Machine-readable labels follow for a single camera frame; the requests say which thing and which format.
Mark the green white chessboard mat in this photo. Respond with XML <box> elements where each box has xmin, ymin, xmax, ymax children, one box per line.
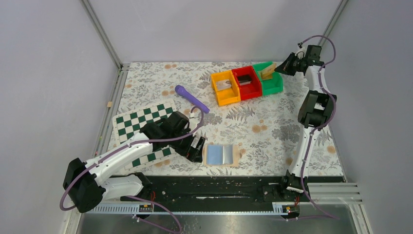
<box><xmin>112</xmin><ymin>99</ymin><xmax>178</xmax><ymax>174</ymax></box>

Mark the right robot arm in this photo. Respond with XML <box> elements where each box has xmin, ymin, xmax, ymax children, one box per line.
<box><xmin>275</xmin><ymin>45</ymin><xmax>337</xmax><ymax>200</ymax></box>

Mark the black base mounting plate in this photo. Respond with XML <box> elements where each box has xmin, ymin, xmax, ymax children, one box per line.
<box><xmin>120</xmin><ymin>175</ymin><xmax>311</xmax><ymax>213</ymax></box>

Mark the red plastic bin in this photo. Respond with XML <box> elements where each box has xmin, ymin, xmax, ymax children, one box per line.
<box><xmin>231</xmin><ymin>65</ymin><xmax>263</xmax><ymax>101</ymax></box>

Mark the white slotted cable duct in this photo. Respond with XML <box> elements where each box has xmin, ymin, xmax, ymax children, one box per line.
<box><xmin>94</xmin><ymin>202</ymin><xmax>291</xmax><ymax>216</ymax></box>

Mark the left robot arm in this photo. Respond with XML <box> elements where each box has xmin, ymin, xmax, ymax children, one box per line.
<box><xmin>59</xmin><ymin>111</ymin><xmax>204</xmax><ymax>213</ymax></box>

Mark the yellow plastic bin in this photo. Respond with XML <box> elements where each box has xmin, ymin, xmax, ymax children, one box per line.
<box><xmin>211</xmin><ymin>70</ymin><xmax>241</xmax><ymax>106</ymax></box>

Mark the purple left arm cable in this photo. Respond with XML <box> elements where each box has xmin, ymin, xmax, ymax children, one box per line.
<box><xmin>59</xmin><ymin>106</ymin><xmax>205</xmax><ymax>234</ymax></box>

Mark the silver card in yellow bin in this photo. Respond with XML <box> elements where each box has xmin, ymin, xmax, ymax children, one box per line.
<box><xmin>215</xmin><ymin>79</ymin><xmax>232</xmax><ymax>91</ymax></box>

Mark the black card in red bin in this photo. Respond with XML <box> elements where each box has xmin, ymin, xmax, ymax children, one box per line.
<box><xmin>237</xmin><ymin>75</ymin><xmax>252</xmax><ymax>86</ymax></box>

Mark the green plastic bin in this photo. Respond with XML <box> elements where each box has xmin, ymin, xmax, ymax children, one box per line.
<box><xmin>252</xmin><ymin>61</ymin><xmax>283</xmax><ymax>96</ymax></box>

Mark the purple toy microphone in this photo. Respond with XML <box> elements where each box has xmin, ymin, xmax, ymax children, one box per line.
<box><xmin>175</xmin><ymin>85</ymin><xmax>210</xmax><ymax>114</ymax></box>

